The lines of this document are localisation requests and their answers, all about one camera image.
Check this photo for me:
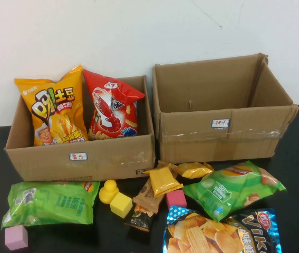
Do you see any blue black Vik chips bag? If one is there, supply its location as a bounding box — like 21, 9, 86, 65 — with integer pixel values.
162, 205, 281, 253

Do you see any yellow rubber duck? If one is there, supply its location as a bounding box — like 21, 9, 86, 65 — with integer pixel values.
99, 179, 120, 205

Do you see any cardboard box with F2 print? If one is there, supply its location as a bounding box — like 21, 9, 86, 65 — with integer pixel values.
4, 75, 156, 182

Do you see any black snack packet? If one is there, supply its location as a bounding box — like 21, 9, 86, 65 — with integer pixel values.
123, 202, 155, 232

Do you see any white label with red writing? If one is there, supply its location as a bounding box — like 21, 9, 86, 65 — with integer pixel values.
211, 118, 230, 129
69, 152, 89, 161

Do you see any green cucumber Lay's chips bag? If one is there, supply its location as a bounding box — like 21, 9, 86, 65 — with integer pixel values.
182, 160, 287, 222

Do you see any light pink foam cube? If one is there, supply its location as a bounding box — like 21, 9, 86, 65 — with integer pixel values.
4, 225, 29, 251

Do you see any yellow foam cube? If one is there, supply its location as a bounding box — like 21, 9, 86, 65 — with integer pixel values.
109, 192, 133, 219

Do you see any brown biscuit packet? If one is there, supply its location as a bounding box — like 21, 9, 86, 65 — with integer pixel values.
132, 177, 166, 215

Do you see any crumpled yellow snack packet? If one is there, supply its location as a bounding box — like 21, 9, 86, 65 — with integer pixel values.
176, 162, 215, 179

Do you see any magenta foam cube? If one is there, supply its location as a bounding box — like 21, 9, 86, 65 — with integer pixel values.
166, 189, 188, 209

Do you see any orange potato sticks bag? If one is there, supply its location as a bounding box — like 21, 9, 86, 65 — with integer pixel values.
14, 64, 89, 147

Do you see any taped cardboard box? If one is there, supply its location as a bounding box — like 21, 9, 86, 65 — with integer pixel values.
152, 53, 299, 164

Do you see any yellow biscuit packet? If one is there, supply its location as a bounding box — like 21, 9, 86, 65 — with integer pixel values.
142, 162, 184, 198

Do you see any red shrimp chips bag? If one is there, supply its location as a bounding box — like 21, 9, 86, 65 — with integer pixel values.
82, 69, 146, 141

